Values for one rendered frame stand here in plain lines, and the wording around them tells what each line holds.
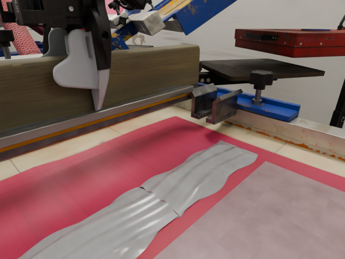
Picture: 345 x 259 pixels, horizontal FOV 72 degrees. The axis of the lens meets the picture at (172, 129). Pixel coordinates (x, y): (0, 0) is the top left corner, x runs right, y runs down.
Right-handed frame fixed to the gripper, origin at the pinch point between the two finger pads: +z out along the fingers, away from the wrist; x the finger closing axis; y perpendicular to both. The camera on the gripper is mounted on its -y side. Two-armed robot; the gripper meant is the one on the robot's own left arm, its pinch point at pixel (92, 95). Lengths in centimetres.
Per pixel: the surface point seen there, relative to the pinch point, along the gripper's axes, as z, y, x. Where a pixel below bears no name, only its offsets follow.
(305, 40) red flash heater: -2, -89, -2
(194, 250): 9.7, 2.2, 19.6
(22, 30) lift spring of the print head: -6.3, -6.5, -46.1
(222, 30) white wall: 1, -200, -111
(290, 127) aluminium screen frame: 7.2, -25.2, 17.5
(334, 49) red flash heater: 2, -103, 6
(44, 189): 9.7, 8.5, 1.3
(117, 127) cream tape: 9.8, -8.1, -7.9
